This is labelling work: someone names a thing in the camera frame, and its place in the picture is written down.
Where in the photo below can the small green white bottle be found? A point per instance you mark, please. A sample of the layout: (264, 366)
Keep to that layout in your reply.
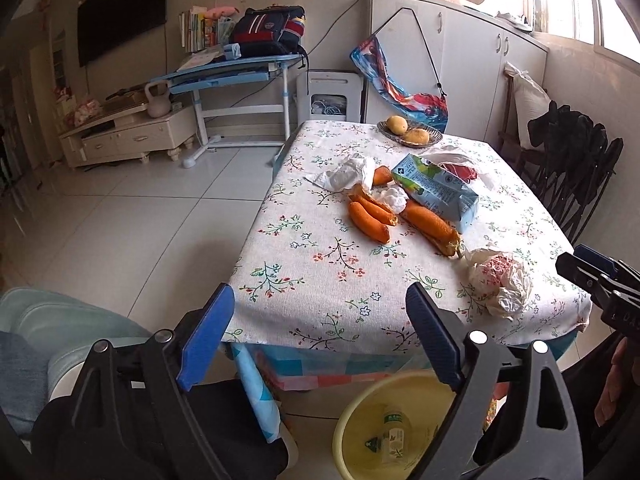
(396, 435)

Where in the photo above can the pink kettlebell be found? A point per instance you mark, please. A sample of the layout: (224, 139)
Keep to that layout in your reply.
(158, 102)

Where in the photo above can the small blue white box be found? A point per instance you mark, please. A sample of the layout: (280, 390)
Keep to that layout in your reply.
(233, 51)

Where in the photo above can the red snack packet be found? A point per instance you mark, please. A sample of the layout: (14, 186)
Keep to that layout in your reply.
(462, 172)

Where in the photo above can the light blue seat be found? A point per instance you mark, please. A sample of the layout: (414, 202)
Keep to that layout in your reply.
(60, 315)

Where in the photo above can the window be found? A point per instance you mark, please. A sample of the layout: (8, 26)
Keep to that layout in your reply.
(565, 0)

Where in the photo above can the blue study desk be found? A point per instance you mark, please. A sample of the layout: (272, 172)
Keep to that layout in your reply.
(225, 72)

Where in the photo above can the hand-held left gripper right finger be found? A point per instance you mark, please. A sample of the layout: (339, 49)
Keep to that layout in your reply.
(430, 340)

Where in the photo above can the black folding chairs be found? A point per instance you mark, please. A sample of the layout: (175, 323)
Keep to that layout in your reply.
(585, 195)

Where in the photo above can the cream television cabinet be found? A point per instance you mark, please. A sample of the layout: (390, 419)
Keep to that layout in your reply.
(130, 135)

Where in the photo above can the black jacket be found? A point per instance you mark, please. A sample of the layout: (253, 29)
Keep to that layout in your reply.
(565, 125)

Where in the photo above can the woven fruit basket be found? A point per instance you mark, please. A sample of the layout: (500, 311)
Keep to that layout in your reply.
(435, 136)

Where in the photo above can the crumpled white tissue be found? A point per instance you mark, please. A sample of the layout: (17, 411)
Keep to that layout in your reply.
(393, 199)

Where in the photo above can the red print paper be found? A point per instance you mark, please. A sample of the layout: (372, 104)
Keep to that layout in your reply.
(500, 280)

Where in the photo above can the dark striped backpack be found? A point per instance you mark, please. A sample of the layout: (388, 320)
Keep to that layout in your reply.
(265, 30)

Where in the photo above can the floral tablecloth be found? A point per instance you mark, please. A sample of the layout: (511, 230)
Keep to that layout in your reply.
(320, 270)

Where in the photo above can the row of books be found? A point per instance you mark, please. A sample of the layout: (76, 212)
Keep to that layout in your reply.
(195, 30)

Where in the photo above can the pink patterned box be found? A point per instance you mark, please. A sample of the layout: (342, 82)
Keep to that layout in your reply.
(89, 112)

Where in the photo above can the white paper wrapper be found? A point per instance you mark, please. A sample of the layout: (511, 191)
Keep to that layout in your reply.
(345, 172)

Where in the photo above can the yellow plastic bin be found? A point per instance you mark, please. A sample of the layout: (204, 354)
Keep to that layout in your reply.
(360, 410)

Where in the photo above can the black lap cloth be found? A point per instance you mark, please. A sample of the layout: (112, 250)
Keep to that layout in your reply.
(240, 410)

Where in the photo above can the blue jeans leg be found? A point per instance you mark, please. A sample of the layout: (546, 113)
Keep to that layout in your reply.
(20, 380)

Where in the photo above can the person's right hand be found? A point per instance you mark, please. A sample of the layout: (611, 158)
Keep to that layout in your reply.
(620, 390)

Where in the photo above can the white storage cabinet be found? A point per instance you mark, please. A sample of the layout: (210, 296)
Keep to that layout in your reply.
(465, 60)

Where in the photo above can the blue green milk carton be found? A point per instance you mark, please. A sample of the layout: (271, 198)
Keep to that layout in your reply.
(435, 192)

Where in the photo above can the yellow mango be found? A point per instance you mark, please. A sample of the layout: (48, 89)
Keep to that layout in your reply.
(416, 135)
(396, 124)

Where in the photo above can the white floor appliance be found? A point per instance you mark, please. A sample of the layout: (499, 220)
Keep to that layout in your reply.
(330, 95)

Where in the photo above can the large white plastic bag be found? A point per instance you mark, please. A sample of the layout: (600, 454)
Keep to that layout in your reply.
(450, 155)

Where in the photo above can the wooden chair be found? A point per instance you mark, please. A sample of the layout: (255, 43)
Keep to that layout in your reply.
(507, 140)

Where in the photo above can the black wall television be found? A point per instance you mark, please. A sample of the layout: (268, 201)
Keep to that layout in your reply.
(120, 15)

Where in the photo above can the pink plush toy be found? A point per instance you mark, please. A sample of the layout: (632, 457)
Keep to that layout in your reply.
(220, 11)

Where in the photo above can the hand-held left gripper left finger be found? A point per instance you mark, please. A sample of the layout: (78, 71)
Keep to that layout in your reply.
(207, 340)

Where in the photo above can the checkered plastic table cover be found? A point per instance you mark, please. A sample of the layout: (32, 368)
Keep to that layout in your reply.
(310, 370)

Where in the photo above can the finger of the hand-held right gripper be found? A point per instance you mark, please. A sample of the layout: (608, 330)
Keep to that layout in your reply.
(580, 270)
(595, 255)

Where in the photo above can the white pillow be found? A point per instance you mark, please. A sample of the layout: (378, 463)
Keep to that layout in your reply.
(527, 105)

